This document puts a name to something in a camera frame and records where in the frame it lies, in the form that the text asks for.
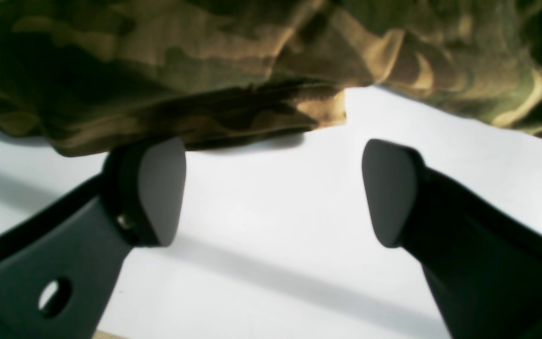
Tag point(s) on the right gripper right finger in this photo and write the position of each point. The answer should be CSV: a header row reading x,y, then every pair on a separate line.
x,y
483,268

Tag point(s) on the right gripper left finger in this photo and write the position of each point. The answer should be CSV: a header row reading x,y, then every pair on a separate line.
x,y
59,268

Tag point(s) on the camouflage t-shirt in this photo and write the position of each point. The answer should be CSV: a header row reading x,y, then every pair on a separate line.
x,y
92,75

